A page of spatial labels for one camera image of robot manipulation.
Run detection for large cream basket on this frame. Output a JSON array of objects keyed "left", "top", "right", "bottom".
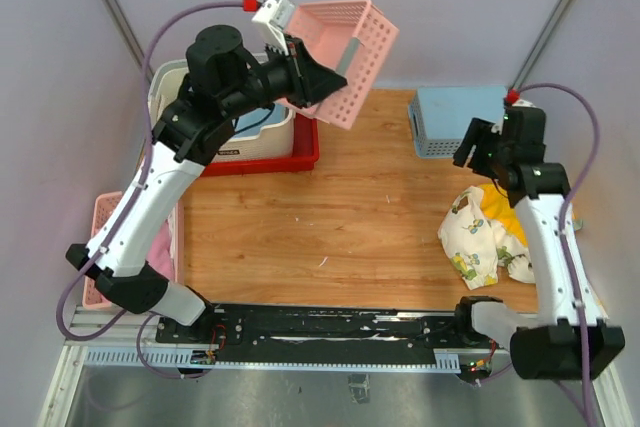
[{"left": 148, "top": 59, "right": 296, "bottom": 163}]

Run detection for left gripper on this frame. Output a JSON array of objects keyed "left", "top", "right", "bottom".
[{"left": 222, "top": 34, "right": 348, "bottom": 119}]

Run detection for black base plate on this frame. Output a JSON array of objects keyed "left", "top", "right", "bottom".
[{"left": 155, "top": 304, "right": 494, "bottom": 358}]

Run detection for blue perforated basket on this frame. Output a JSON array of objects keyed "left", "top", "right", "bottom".
[
  {"left": 233, "top": 105, "right": 276, "bottom": 139},
  {"left": 408, "top": 85, "right": 507, "bottom": 159}
]

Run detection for aluminium frame rail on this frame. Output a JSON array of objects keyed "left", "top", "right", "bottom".
[{"left": 67, "top": 306, "right": 159, "bottom": 345}]

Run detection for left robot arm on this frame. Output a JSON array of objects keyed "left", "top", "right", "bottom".
[{"left": 67, "top": 25, "right": 347, "bottom": 343}]

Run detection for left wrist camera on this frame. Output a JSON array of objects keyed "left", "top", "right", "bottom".
[{"left": 251, "top": 0, "right": 297, "bottom": 55}]

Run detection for purple cable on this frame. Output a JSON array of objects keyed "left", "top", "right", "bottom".
[
  {"left": 514, "top": 82, "right": 601, "bottom": 427},
  {"left": 54, "top": 0, "right": 259, "bottom": 381}
]

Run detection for pink basket with towels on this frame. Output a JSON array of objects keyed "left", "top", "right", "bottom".
[{"left": 82, "top": 192, "right": 184, "bottom": 310}]

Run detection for grey cable duct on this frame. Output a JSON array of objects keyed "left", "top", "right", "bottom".
[{"left": 85, "top": 344, "right": 461, "bottom": 374}]

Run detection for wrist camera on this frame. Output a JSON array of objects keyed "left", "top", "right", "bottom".
[
  {"left": 251, "top": 0, "right": 297, "bottom": 55},
  {"left": 503, "top": 89, "right": 534, "bottom": 108}
]

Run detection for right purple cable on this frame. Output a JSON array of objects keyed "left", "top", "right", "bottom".
[{"left": 514, "top": 82, "right": 601, "bottom": 427}]

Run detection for pink perforated basket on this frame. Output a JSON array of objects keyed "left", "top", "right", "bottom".
[{"left": 279, "top": 0, "right": 398, "bottom": 130}]

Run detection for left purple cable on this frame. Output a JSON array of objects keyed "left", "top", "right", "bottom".
[{"left": 54, "top": 0, "right": 259, "bottom": 381}]

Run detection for red tray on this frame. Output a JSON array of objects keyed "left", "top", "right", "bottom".
[{"left": 201, "top": 117, "right": 320, "bottom": 177}]

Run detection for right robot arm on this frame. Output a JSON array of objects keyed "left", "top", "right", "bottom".
[{"left": 452, "top": 105, "right": 625, "bottom": 381}]

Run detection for printed white yellow cloth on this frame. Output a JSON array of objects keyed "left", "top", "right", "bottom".
[{"left": 438, "top": 183, "right": 571, "bottom": 290}]

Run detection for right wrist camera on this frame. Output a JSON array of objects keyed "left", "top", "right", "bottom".
[{"left": 503, "top": 89, "right": 534, "bottom": 108}]

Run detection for pink towel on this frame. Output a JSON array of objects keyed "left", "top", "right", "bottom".
[{"left": 146, "top": 222, "right": 175, "bottom": 280}]

